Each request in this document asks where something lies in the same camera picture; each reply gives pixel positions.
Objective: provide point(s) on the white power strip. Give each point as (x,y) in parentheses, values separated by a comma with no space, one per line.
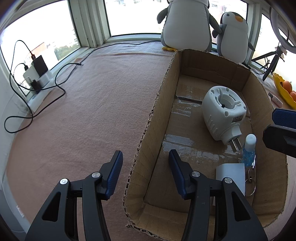
(45,80)

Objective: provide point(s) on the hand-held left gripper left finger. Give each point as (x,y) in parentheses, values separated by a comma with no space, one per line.
(114,176)

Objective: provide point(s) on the cardboard box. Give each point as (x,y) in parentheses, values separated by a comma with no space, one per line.
(150,150)

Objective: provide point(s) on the checkered cloth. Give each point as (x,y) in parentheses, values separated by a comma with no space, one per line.
(138,48)

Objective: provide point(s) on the white charger brick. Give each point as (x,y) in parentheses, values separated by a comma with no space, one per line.
(30,74)

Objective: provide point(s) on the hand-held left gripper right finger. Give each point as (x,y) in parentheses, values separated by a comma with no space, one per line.
(177,173)

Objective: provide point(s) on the white plug-in mosquito heater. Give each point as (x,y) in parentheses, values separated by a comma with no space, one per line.
(215,120)

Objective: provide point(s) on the large penguin plush toy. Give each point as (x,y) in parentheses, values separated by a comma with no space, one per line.
(187,25)

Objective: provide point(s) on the white USB charger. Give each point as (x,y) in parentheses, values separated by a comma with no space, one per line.
(231,171)

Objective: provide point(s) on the black power bank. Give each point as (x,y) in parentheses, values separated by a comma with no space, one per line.
(40,66)

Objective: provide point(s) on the yellow leaf-shaped bowl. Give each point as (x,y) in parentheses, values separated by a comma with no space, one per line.
(281,89)

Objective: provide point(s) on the small black adapter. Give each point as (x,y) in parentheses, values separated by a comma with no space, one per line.
(34,85)

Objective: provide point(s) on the small white bottle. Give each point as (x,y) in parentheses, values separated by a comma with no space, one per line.
(276,100)

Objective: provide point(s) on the black tripod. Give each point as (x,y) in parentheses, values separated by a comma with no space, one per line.
(271,66)

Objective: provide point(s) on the small penguin plush toy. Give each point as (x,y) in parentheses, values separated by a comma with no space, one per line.
(232,39)

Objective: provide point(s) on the orange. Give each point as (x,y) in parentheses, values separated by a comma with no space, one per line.
(288,84)
(293,95)

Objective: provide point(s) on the white window frame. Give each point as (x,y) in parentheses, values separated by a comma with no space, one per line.
(90,23)

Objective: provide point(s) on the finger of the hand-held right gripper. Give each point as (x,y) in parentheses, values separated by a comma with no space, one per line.
(285,117)
(279,139)

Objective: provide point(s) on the blue liquid refill bottle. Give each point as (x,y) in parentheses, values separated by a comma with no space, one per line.
(249,155)

